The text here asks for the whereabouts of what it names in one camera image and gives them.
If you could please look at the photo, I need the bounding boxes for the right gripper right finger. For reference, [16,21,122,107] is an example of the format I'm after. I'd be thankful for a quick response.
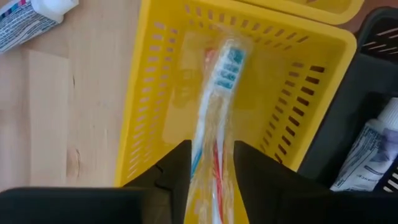
[233,140,332,224]

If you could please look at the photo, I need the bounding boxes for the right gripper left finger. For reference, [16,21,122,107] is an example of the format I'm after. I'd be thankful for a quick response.
[123,139,193,224]

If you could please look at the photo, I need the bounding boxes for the white travel tube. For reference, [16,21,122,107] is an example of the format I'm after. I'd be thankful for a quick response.
[330,97,398,192]

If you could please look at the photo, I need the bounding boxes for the clear white toothbrush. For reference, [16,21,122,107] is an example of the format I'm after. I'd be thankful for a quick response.
[183,26,254,224]

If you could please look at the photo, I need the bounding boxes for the white toothpaste tube red end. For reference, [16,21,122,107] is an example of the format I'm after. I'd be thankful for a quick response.
[0,0,80,54]

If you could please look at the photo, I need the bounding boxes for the yellow slotted plastic basket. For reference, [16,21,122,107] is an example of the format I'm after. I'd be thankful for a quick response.
[236,0,365,26]
[113,0,358,224]

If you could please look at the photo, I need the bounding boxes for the black slotted plastic basket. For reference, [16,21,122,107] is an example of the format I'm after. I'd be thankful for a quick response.
[297,6,398,195]

